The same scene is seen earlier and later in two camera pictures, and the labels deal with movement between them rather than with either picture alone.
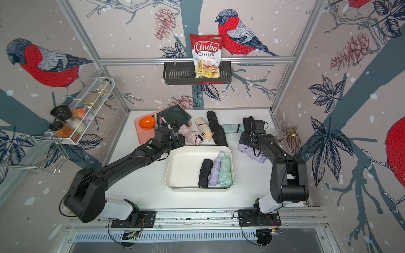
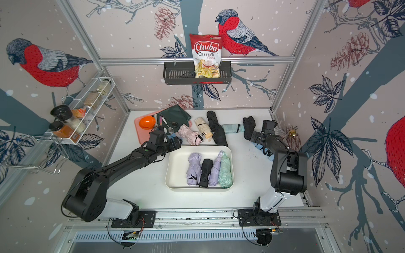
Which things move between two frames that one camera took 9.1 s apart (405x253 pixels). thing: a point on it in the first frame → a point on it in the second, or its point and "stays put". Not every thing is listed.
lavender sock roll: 254,152 → 194,171
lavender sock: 213,176 stays put
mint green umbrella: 225,179 stays put
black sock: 204,173 stays put
